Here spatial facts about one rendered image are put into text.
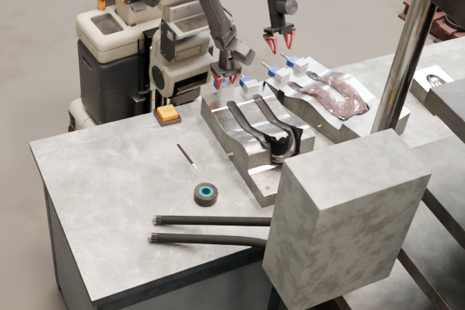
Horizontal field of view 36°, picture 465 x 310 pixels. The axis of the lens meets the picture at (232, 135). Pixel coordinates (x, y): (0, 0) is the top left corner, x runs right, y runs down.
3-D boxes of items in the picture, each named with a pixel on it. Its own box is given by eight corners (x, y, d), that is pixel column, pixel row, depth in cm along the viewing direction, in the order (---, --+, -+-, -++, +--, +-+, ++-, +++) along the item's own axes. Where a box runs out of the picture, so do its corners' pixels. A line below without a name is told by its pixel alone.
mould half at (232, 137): (200, 113, 266) (202, 86, 257) (261, 98, 276) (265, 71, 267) (261, 207, 235) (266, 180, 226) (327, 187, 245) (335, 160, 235)
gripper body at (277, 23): (295, 28, 265) (292, 8, 262) (273, 35, 260) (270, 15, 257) (284, 26, 270) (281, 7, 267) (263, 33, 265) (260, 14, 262)
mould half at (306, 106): (263, 91, 279) (266, 69, 272) (307, 67, 293) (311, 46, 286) (360, 162, 255) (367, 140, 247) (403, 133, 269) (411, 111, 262)
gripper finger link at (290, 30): (299, 48, 268) (296, 24, 264) (284, 54, 264) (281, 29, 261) (288, 46, 273) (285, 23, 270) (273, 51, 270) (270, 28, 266)
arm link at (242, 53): (227, 19, 241) (212, 38, 239) (254, 33, 237) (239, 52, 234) (232, 39, 252) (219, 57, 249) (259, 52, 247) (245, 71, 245)
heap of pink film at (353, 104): (293, 91, 271) (295, 75, 266) (323, 75, 281) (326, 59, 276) (344, 128, 259) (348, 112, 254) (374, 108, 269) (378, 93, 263)
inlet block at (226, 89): (205, 79, 268) (206, 68, 264) (217, 76, 270) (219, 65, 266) (221, 100, 260) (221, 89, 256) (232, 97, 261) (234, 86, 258)
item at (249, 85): (231, 77, 274) (232, 66, 270) (243, 75, 275) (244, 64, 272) (246, 98, 265) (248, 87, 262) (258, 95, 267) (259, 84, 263)
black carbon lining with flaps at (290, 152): (223, 106, 260) (225, 86, 253) (261, 97, 266) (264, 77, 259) (267, 170, 238) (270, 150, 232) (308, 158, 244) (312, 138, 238)
